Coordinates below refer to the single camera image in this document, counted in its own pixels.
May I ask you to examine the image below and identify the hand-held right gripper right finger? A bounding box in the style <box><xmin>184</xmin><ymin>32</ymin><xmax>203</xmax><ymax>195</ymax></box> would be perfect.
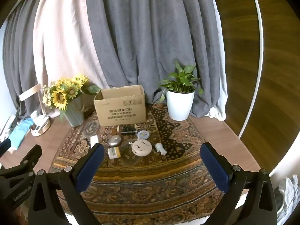
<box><xmin>200</xmin><ymin>142</ymin><xmax>278</xmax><ymax>225</ymax></box>

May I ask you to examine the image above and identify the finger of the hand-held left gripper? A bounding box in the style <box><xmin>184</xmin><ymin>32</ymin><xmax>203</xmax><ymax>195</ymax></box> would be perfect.
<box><xmin>0</xmin><ymin>144</ymin><xmax>43</xmax><ymax>181</ymax></box>
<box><xmin>0</xmin><ymin>139</ymin><xmax>12</xmax><ymax>156</ymax></box>

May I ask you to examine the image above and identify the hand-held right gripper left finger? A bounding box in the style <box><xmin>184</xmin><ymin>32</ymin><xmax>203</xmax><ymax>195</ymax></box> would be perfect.
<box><xmin>28</xmin><ymin>143</ymin><xmax>105</xmax><ymax>225</ymax></box>

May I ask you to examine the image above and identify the cardboard box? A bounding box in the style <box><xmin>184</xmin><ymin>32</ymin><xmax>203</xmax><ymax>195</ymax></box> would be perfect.
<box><xmin>94</xmin><ymin>85</ymin><xmax>147</xmax><ymax>127</ymax></box>

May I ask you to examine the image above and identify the blue cloth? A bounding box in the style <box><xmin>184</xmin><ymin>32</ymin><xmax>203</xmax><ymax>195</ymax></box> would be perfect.
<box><xmin>8</xmin><ymin>118</ymin><xmax>34</xmax><ymax>149</ymax></box>

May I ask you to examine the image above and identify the white rectangular box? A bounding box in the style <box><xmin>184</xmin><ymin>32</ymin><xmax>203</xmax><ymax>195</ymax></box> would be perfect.
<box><xmin>90</xmin><ymin>135</ymin><xmax>100</xmax><ymax>149</ymax></box>

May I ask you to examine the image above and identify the small cream box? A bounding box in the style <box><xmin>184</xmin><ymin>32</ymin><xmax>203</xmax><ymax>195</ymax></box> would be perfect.
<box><xmin>108</xmin><ymin>147</ymin><xmax>122</xmax><ymax>159</ymax></box>

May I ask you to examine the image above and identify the silver dome bell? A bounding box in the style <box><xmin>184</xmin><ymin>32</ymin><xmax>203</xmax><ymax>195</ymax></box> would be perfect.
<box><xmin>108</xmin><ymin>135</ymin><xmax>121</xmax><ymax>148</ymax></box>

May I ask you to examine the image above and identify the small white device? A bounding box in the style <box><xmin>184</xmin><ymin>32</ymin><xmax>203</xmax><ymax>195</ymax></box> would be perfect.
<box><xmin>19</xmin><ymin>84</ymin><xmax>51</xmax><ymax>136</ymax></box>

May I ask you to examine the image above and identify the small black box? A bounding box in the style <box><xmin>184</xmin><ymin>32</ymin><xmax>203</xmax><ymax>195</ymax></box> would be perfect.
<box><xmin>121</xmin><ymin>125</ymin><xmax>137</xmax><ymax>136</ymax></box>

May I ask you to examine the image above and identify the round beige disc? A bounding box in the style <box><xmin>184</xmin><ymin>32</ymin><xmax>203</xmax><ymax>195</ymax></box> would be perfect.
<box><xmin>131</xmin><ymin>139</ymin><xmax>151</xmax><ymax>156</ymax></box>

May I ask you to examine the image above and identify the grey-green ribbed vase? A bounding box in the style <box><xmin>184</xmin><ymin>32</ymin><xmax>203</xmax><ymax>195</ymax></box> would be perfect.
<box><xmin>63</xmin><ymin>96</ymin><xmax>85</xmax><ymax>127</ymax></box>

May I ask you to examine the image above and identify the white sheer curtain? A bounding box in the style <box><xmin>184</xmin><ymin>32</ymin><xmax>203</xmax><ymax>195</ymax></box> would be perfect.
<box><xmin>208</xmin><ymin>0</ymin><xmax>229</xmax><ymax>122</ymax></box>

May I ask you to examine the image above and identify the patterned brown rug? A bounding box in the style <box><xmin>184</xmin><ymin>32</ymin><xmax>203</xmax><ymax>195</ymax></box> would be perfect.
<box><xmin>48</xmin><ymin>103</ymin><xmax>235</xmax><ymax>225</ymax></box>

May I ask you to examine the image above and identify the white astronaut figurine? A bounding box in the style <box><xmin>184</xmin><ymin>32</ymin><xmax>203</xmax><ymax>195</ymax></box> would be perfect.
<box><xmin>155</xmin><ymin>143</ymin><xmax>167</xmax><ymax>155</ymax></box>

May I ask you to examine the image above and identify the sunflower bouquet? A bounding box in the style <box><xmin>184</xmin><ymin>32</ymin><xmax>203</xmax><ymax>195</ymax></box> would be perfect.
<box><xmin>42</xmin><ymin>74</ymin><xmax>101</xmax><ymax>121</ymax></box>

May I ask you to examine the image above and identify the white plant pot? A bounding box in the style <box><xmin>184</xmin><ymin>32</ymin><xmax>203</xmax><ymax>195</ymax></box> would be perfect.
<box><xmin>166</xmin><ymin>89</ymin><xmax>195</xmax><ymax>121</ymax></box>

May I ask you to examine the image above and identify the grey curtain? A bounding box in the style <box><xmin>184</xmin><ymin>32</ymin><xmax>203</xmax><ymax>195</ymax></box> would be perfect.
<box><xmin>2</xmin><ymin>14</ymin><xmax>46</xmax><ymax>116</ymax></box>
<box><xmin>85</xmin><ymin>0</ymin><xmax>225</xmax><ymax>119</ymax></box>

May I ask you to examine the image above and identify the white crumpled cloth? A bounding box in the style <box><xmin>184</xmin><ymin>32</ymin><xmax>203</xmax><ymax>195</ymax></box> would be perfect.
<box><xmin>274</xmin><ymin>175</ymin><xmax>298</xmax><ymax>218</ymax></box>

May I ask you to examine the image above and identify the green leafy plant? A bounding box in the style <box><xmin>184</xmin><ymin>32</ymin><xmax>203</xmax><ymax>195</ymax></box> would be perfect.
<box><xmin>158</xmin><ymin>61</ymin><xmax>204</xmax><ymax>102</ymax></box>

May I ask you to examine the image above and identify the pale pink curtain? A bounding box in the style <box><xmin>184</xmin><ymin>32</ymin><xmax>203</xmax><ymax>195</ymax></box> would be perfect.
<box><xmin>33</xmin><ymin>0</ymin><xmax>110</xmax><ymax>120</ymax></box>

